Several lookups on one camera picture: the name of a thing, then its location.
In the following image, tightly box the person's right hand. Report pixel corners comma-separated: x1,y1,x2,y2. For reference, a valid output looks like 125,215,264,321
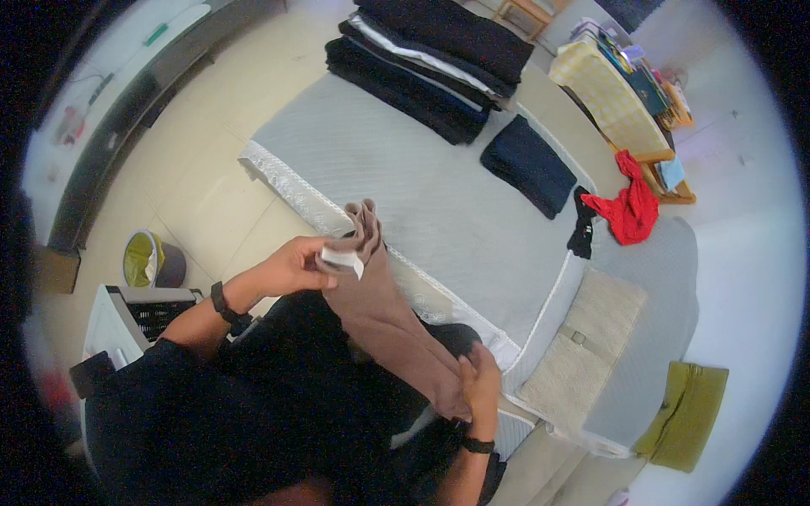
456,342,505,444

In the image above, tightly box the person's left hand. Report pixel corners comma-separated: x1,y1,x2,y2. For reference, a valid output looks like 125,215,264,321
255,235,340,299

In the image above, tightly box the brown tights garment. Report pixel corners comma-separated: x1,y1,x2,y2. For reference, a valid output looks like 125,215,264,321
314,198,474,423

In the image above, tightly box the beige folded knit garment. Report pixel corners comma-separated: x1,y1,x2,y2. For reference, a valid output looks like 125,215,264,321
514,266,649,437

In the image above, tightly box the black sock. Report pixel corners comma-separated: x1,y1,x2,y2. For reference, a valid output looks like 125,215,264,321
566,185,597,261

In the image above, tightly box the bed with gray quilted cover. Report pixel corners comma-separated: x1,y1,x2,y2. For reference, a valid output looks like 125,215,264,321
237,62,700,506

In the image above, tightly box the gray quilted pillow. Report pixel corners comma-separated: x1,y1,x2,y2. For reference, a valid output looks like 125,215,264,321
500,215,701,460

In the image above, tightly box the olive green folded garment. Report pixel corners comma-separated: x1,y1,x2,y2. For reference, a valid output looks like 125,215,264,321
632,361,730,474

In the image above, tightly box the folded navy garment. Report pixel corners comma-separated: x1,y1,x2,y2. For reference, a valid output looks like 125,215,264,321
480,114,578,221

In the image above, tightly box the red garment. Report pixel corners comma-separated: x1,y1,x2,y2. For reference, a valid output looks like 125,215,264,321
580,149,661,247

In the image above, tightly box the person's body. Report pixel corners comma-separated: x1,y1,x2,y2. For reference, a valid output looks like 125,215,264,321
68,288,508,506

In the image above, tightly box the light blue cloth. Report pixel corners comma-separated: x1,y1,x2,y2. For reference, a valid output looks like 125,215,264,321
658,156,687,192

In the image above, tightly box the wooden chair with checkered cloth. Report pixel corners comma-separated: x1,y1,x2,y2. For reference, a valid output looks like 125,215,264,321
548,39,698,206

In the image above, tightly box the stack of dark folded clothes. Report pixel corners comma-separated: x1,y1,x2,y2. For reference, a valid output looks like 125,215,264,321
324,0,536,146

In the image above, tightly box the bin with yellow-green bag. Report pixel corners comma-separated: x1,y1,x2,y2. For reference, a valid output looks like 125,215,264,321
122,229,187,290

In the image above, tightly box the white laundry basket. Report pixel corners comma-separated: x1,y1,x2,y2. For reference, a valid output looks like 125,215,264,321
81,284,205,371

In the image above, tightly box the pile of books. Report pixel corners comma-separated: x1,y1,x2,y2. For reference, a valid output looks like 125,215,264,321
570,18,695,132

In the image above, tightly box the wooden stool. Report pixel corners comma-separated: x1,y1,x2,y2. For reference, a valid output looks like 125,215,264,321
491,0,570,43

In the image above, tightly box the dark low cabinet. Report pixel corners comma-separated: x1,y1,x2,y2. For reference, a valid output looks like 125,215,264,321
46,0,289,255

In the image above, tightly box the black cable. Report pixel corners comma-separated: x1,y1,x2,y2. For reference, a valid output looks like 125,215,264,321
70,71,118,108

